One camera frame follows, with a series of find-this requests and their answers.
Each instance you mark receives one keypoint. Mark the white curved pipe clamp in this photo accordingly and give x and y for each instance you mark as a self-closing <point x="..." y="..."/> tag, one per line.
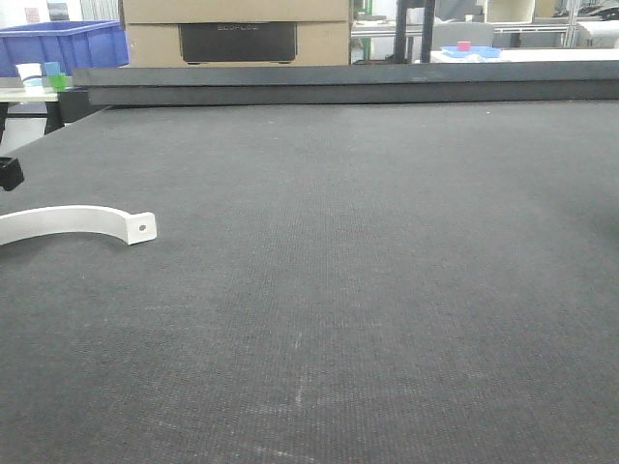
<point x="130" y="228"/>

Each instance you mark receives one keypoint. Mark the pink cube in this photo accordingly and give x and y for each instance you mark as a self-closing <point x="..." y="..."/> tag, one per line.
<point x="463" y="46"/>

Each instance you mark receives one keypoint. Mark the blue tray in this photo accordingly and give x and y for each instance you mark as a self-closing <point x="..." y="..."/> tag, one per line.
<point x="482" y="51"/>

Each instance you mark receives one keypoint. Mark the large cardboard box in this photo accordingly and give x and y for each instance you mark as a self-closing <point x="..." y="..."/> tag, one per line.
<point x="175" y="34"/>

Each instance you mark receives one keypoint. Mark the blue plastic crate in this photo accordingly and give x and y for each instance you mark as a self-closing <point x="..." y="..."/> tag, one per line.
<point x="72" y="44"/>

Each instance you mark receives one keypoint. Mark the black foam board stack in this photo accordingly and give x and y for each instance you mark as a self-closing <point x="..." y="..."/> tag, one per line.
<point x="360" y="84"/>

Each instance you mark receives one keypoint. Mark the white paper cup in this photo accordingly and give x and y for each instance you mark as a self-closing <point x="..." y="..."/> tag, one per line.
<point x="30" y="74"/>

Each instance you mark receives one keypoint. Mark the white table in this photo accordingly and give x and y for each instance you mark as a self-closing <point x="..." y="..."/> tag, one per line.
<point x="529" y="55"/>

